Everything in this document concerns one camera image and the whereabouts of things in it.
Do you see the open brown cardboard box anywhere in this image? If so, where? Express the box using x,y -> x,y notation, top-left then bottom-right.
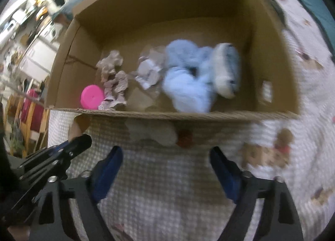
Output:
45,0 -> 300,121

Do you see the teal cushion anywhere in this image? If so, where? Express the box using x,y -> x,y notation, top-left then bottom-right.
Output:
298,0 -> 335,62

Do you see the white fluffy plush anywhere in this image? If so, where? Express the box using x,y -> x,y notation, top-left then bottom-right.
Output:
125,118 -> 178,147

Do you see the white washing machine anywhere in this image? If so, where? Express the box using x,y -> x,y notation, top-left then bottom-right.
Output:
41,22 -> 64,43

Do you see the light blue fluffy plush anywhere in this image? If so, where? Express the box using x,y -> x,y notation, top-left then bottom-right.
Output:
162,40 -> 216,113

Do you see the dark grey folded cloth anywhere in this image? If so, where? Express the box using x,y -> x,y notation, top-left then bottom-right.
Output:
265,0 -> 287,28

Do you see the white and blue sock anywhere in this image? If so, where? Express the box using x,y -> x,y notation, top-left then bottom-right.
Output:
211,43 -> 241,99

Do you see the brown soft tube toy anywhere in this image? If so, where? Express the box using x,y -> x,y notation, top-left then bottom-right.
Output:
68,114 -> 90,142

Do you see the beige cloth with tag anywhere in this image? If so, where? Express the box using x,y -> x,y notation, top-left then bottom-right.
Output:
127,46 -> 166,111

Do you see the pink soft ball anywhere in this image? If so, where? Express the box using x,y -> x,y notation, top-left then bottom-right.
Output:
80,84 -> 104,110

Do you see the checked dog print bedsheet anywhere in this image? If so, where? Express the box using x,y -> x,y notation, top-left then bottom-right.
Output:
67,0 -> 334,240

